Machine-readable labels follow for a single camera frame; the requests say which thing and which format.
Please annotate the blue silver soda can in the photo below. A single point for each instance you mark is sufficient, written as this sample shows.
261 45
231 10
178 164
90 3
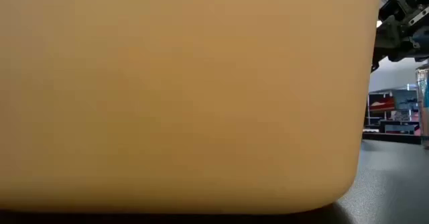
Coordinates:
423 106

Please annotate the yellow plastic bin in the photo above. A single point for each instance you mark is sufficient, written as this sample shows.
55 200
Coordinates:
167 100

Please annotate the metal shelf with red bins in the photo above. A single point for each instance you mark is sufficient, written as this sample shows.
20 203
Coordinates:
393 106

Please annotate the black aluminium table frame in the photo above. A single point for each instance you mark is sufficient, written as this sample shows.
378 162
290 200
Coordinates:
392 138

